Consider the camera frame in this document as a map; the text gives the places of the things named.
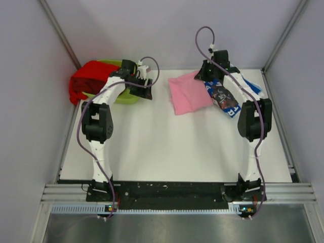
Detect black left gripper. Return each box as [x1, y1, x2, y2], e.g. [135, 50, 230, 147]
[127, 74, 151, 100]

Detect pink t-shirt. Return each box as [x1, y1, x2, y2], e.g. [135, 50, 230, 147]
[168, 71, 213, 115]

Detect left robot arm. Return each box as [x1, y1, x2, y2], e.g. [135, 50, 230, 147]
[76, 57, 156, 201]

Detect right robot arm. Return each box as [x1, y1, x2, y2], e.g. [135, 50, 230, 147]
[195, 47, 272, 202]

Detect green plastic basin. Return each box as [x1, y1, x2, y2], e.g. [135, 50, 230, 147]
[97, 59, 139, 105]

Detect blue printed folded t-shirt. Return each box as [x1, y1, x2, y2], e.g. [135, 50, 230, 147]
[203, 73, 261, 118]

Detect red t-shirt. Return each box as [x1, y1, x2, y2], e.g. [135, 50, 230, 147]
[68, 60, 119, 105]

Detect white folded t-shirt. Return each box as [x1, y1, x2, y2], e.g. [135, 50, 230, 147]
[241, 74, 264, 98]

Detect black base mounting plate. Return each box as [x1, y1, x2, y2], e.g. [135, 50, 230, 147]
[86, 180, 264, 210]

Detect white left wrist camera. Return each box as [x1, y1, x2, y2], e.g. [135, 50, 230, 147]
[135, 60, 151, 79]

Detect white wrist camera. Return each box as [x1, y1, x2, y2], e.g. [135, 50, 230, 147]
[135, 60, 151, 79]
[208, 44, 217, 54]

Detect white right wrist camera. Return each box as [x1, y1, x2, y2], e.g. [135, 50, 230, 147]
[208, 44, 217, 54]

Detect aluminium right side rail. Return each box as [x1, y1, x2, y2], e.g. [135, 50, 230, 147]
[261, 69, 301, 183]

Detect aluminium right corner post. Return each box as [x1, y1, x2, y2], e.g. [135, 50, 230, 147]
[262, 0, 310, 73]

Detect aluminium corner post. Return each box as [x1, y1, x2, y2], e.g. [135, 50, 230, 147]
[262, 0, 310, 73]
[37, 0, 81, 69]

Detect aluminium left corner post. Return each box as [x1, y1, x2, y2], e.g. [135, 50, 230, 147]
[37, 0, 81, 69]

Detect grey slotted cable duct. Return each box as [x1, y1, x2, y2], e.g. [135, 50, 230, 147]
[51, 204, 255, 216]

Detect aluminium front frame rail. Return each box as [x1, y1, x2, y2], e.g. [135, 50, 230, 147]
[40, 183, 317, 204]

